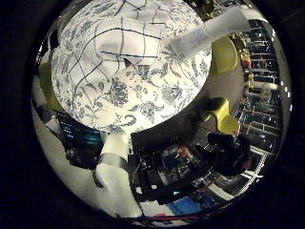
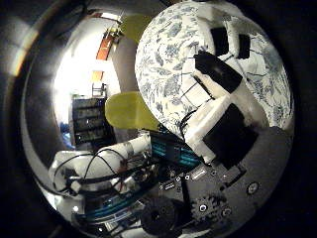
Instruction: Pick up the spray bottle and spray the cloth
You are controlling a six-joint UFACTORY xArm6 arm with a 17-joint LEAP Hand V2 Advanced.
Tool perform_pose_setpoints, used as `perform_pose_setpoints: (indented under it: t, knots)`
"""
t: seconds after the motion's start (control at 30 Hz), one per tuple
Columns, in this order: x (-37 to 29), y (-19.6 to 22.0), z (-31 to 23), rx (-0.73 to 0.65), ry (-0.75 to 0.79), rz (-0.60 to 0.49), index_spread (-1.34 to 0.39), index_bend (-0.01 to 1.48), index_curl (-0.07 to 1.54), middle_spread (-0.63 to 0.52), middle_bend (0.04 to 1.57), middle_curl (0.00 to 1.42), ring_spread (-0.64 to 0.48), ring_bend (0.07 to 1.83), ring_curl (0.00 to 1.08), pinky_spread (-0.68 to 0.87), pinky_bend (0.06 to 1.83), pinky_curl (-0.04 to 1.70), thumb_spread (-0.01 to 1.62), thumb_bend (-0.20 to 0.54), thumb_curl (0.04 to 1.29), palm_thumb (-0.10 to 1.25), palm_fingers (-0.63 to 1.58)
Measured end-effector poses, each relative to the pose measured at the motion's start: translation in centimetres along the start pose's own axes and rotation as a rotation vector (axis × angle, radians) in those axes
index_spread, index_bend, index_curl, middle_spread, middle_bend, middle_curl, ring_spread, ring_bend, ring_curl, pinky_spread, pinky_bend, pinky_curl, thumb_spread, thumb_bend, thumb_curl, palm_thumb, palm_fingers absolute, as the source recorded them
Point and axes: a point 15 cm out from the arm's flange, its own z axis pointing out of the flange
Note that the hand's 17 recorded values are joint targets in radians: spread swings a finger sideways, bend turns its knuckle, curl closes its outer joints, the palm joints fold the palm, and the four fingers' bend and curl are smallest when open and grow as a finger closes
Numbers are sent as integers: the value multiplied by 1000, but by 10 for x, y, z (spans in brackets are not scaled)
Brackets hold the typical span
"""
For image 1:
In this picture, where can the white cloth with dark grid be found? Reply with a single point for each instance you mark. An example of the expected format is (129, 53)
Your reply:
(127, 41)

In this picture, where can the black electronics box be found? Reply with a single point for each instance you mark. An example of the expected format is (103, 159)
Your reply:
(79, 140)

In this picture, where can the yellow-green chair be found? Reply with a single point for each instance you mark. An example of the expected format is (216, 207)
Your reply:
(222, 111)
(49, 86)
(224, 57)

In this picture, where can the blue floral tablecloth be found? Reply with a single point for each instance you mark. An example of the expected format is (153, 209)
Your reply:
(143, 105)

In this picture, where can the cluttered black workbench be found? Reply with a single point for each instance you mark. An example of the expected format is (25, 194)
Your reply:
(171, 165)

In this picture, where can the person in black clothes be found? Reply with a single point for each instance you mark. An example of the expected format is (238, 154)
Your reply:
(230, 152)

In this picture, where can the metal shelving rack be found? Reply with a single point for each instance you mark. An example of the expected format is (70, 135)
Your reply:
(263, 79)

